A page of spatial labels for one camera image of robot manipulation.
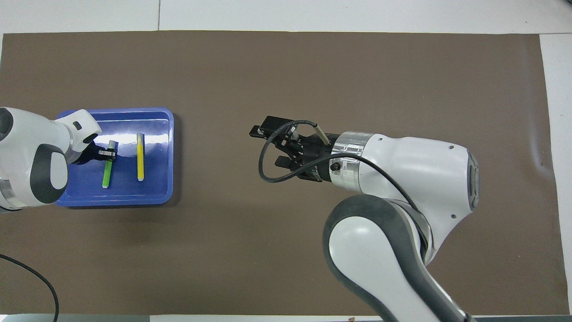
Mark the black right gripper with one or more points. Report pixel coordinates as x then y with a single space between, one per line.
313 156

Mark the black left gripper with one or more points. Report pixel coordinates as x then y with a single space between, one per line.
82 155

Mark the green pen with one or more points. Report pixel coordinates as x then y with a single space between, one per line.
107 174

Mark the yellow pen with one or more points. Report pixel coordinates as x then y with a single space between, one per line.
140 156

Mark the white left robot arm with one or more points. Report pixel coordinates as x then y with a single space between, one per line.
27 147

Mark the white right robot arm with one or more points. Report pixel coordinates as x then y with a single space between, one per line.
402 170

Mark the blue plastic tray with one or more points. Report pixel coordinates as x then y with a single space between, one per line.
152 192

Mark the brown table mat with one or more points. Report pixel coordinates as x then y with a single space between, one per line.
286 250

